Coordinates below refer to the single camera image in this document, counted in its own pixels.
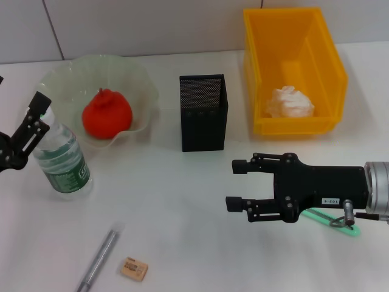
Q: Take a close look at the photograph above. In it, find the mint green utility knife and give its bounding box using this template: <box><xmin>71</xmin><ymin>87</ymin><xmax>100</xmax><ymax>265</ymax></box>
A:
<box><xmin>300</xmin><ymin>209</ymin><xmax>362</xmax><ymax>240</ymax></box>

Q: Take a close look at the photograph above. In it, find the beige eraser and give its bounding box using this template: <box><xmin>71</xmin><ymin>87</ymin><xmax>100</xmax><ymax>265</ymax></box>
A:
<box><xmin>119</xmin><ymin>256</ymin><xmax>149</xmax><ymax>282</ymax></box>

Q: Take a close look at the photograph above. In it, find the yellow plastic bin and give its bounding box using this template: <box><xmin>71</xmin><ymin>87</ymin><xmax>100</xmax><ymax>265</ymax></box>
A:
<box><xmin>243</xmin><ymin>7</ymin><xmax>349</xmax><ymax>136</ymax></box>

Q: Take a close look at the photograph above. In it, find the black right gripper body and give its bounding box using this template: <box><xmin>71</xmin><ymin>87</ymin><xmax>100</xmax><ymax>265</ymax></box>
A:
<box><xmin>272</xmin><ymin>153</ymin><xmax>371</xmax><ymax>224</ymax></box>

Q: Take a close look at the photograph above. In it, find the dark right gripper cable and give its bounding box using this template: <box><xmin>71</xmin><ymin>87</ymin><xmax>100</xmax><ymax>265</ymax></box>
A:
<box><xmin>329</xmin><ymin>212</ymin><xmax>381</xmax><ymax>228</ymax></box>

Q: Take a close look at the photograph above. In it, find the white paper ball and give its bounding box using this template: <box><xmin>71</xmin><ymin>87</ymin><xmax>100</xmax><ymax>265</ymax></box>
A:
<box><xmin>263</xmin><ymin>85</ymin><xmax>316</xmax><ymax>119</ymax></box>

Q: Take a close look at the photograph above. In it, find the pale green glass fruit plate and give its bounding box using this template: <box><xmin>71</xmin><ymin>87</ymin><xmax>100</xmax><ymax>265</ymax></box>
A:
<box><xmin>36</xmin><ymin>54</ymin><xmax>160</xmax><ymax>150</ymax></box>

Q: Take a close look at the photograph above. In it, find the black mesh pen holder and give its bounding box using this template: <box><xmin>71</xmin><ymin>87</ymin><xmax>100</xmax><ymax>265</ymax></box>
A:
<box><xmin>179</xmin><ymin>74</ymin><xmax>229</xmax><ymax>152</ymax></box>

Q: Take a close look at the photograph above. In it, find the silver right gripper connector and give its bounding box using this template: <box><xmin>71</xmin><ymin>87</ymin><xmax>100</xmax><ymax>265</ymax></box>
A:
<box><xmin>342</xmin><ymin>199</ymin><xmax>356</xmax><ymax>226</ymax></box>

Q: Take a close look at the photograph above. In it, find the clear green-label water bottle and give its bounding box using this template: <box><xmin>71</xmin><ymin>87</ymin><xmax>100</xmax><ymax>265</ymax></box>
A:
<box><xmin>26</xmin><ymin>106</ymin><xmax>94</xmax><ymax>201</ymax></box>

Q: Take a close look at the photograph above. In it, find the silver metal pen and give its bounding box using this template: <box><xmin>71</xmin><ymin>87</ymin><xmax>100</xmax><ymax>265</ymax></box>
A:
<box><xmin>75</xmin><ymin>229</ymin><xmax>119</xmax><ymax>292</ymax></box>

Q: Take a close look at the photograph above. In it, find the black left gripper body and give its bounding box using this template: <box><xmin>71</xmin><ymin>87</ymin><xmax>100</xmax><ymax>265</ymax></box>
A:
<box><xmin>0</xmin><ymin>131</ymin><xmax>26</xmax><ymax>174</ymax></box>

